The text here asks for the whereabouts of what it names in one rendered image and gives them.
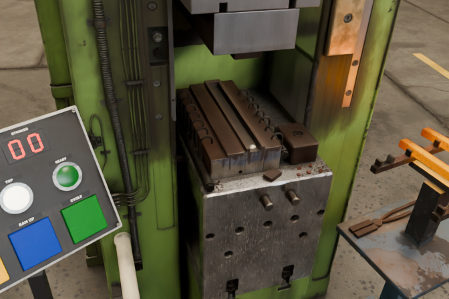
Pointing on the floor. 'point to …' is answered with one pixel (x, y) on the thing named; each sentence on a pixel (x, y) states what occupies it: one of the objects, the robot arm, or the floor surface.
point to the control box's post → (40, 285)
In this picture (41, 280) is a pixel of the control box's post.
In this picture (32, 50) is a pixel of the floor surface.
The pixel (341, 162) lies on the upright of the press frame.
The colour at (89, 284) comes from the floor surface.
